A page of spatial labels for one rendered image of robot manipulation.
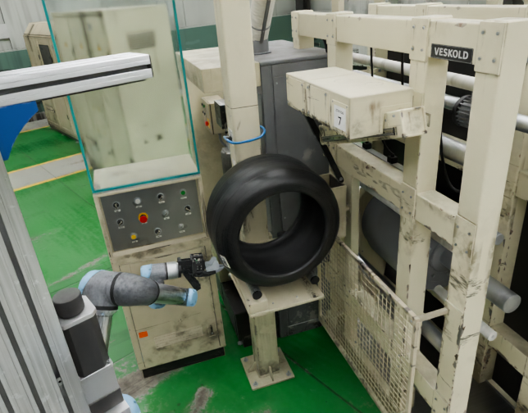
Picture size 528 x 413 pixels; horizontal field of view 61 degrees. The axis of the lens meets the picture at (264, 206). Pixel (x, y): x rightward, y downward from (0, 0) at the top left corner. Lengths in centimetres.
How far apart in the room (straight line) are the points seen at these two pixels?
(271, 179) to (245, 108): 42
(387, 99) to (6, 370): 132
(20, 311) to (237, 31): 147
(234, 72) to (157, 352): 175
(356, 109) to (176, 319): 175
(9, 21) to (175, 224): 848
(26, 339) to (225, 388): 207
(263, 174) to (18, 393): 118
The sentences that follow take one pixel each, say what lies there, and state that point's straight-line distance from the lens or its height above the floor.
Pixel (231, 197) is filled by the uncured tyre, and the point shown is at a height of 138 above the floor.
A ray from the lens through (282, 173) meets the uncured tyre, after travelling 183.
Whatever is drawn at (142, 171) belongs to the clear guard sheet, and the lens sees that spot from 238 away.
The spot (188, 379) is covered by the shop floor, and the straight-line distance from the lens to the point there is 300.
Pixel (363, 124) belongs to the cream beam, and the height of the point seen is 168.
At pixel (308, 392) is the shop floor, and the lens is 283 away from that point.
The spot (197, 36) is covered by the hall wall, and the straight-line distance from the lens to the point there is 1218.
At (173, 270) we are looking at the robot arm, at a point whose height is 108.
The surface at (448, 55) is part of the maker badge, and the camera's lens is 163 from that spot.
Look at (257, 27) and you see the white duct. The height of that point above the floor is 194.
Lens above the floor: 213
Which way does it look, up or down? 26 degrees down
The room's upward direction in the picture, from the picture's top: 5 degrees counter-clockwise
